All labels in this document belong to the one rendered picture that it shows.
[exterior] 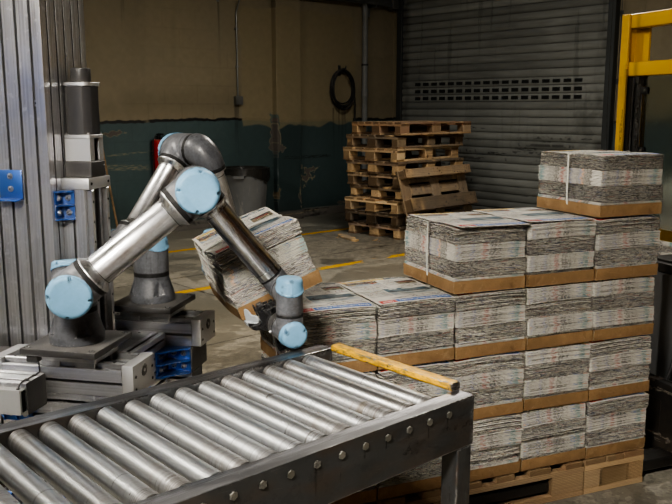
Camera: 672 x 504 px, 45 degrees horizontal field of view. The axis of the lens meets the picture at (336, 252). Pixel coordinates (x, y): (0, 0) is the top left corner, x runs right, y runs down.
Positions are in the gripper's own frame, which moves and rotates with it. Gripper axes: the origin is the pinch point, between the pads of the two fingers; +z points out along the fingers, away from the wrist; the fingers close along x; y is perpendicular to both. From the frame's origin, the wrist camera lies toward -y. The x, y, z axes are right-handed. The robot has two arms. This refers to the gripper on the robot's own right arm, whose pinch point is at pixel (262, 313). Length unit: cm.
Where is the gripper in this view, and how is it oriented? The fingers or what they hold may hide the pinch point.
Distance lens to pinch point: 256.7
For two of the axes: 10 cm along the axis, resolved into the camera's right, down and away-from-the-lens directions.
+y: -3.3, -9.0, -2.9
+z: -3.6, -1.6, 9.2
